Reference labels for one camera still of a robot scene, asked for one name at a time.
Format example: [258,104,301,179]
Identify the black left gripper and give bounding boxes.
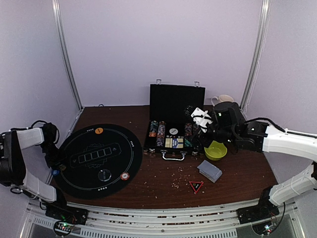
[40,142,67,170]

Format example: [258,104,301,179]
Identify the blue small blind button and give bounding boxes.
[51,170,60,176]

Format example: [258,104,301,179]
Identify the orange round button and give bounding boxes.
[95,127,104,134]

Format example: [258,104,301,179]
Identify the clear black round button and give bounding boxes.
[98,169,112,182]

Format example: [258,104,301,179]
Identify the black poker chip case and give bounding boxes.
[144,79,205,161]

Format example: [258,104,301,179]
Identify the red and white poker chip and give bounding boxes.
[120,172,130,180]

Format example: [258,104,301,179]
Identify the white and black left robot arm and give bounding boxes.
[0,120,71,220]

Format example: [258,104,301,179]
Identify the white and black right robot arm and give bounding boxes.
[185,102,317,224]

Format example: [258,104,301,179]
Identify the blue texas holdem card deck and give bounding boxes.
[172,138,184,148]

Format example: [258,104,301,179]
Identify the cream patterned mug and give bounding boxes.
[211,95,234,106]

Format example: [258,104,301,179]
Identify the right outer poker chip row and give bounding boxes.
[193,123,198,133]

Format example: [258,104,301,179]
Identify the yellow-green bowl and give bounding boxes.
[204,141,227,161]

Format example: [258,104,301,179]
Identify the round black poker mat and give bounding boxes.
[53,124,143,200]

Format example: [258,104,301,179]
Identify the white dealer button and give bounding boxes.
[169,128,178,135]

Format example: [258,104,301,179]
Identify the grey card deck box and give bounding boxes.
[197,160,222,183]

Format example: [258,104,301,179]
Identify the cream card deck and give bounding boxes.
[165,138,173,148]

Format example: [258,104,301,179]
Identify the left inner poker chip row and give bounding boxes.
[156,121,166,147]

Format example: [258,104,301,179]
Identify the left green circuit board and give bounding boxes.
[53,221,75,236]

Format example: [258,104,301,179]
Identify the green circuit board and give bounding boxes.
[257,222,276,236]
[53,221,75,236]

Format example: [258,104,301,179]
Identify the red and black triangle card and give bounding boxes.
[189,181,204,194]

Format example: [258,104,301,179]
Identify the left outer poker chip row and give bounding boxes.
[149,120,159,137]

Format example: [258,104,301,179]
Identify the right green circuit board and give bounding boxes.
[257,222,276,236]

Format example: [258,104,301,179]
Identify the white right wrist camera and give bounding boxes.
[191,108,213,133]

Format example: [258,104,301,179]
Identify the aluminium front rail base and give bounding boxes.
[21,194,304,238]

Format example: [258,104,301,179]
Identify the right aluminium frame post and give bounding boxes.
[240,0,271,113]

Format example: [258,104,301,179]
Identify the aluminium frame post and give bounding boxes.
[240,0,271,113]
[51,0,84,111]

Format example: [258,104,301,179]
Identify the left aluminium frame post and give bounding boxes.
[51,0,84,111]

